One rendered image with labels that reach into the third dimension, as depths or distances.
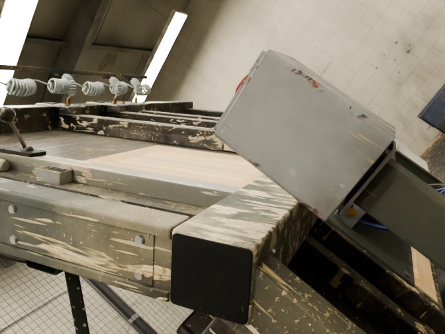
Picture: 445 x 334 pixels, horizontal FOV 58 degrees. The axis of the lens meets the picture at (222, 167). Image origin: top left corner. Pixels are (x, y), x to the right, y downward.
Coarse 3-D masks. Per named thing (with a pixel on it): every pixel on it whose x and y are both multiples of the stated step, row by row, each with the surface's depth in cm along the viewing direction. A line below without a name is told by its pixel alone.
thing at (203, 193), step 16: (16, 160) 97; (32, 160) 95; (48, 160) 93; (64, 160) 94; (80, 160) 95; (80, 176) 90; (96, 176) 88; (112, 176) 87; (128, 176) 85; (144, 176) 84; (160, 176) 85; (176, 176) 86; (128, 192) 86; (144, 192) 84; (160, 192) 82; (176, 192) 81; (192, 192) 79; (208, 192) 78; (224, 192) 77
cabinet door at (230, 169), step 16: (96, 160) 107; (112, 160) 108; (128, 160) 111; (144, 160) 112; (160, 160) 114; (176, 160) 115; (192, 160) 116; (208, 160) 118; (224, 160) 120; (240, 160) 121; (192, 176) 96; (208, 176) 97; (224, 176) 99; (240, 176) 100; (256, 176) 100
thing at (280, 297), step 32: (320, 224) 129; (320, 256) 108; (352, 256) 126; (256, 288) 50; (288, 288) 49; (320, 288) 104; (352, 288) 106; (384, 288) 124; (416, 288) 124; (192, 320) 70; (224, 320) 52; (256, 320) 50; (288, 320) 49; (320, 320) 48; (352, 320) 100; (384, 320) 104; (416, 320) 105
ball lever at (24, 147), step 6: (0, 108) 91; (6, 108) 91; (12, 108) 92; (0, 114) 90; (6, 114) 91; (12, 114) 92; (0, 120) 92; (6, 120) 91; (12, 120) 92; (12, 126) 94; (18, 132) 95; (18, 138) 96; (24, 144) 97; (24, 150) 98; (30, 150) 98
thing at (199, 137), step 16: (64, 112) 172; (80, 112) 174; (64, 128) 173; (80, 128) 169; (96, 128) 166; (112, 128) 163; (128, 128) 160; (144, 128) 157; (160, 128) 154; (176, 128) 151; (192, 128) 149; (208, 128) 152; (176, 144) 152; (192, 144) 150; (208, 144) 147
